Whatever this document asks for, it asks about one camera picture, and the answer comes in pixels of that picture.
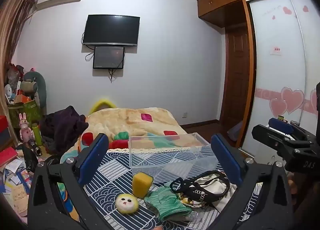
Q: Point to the brown wooden door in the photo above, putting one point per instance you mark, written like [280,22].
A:
[237,77]

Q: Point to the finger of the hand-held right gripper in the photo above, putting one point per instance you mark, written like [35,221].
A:
[272,138]
[281,124]

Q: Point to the pink rabbit toy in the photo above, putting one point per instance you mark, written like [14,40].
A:
[26,130]

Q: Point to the black wall television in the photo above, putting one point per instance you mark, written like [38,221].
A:
[111,30]

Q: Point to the blue white patterned bedsheet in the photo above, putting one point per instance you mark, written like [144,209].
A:
[112,177]

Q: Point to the beige printed blanket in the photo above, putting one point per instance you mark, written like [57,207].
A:
[130,122]

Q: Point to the small black wall monitor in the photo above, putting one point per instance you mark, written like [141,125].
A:
[108,57]

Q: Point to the dark purple cloth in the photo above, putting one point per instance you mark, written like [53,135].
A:
[63,127]

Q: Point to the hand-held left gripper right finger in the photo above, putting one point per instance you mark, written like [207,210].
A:
[227,161]

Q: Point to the brown striped curtain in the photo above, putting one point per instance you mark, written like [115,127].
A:
[12,32]

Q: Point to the white wardrobe with pink hearts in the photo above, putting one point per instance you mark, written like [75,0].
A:
[280,75]

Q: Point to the white paper label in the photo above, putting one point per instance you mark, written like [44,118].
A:
[276,51]

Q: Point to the round yellow face plush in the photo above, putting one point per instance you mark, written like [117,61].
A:
[126,203]

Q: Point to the red box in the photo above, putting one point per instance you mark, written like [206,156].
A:
[5,130]

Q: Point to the white wall outlet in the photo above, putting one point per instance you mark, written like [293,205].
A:
[185,115]

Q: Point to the red book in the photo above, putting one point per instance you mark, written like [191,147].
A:
[7,156]

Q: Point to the green knitted glove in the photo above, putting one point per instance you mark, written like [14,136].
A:
[166,205]

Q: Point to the green storage box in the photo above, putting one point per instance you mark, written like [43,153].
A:
[23,111]

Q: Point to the black flashlight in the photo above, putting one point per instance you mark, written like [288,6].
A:
[35,148]

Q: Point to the pile of papers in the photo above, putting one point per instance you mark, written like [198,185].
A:
[15,190]

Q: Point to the yellow sponge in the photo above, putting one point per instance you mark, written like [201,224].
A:
[141,185]

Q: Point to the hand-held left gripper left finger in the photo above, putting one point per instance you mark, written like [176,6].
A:
[93,161]

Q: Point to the clear plastic box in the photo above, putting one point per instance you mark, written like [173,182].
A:
[175,161]

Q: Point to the grey green plush toy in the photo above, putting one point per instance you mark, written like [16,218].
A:
[31,86]

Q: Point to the green bottle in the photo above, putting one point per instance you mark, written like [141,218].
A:
[37,135]

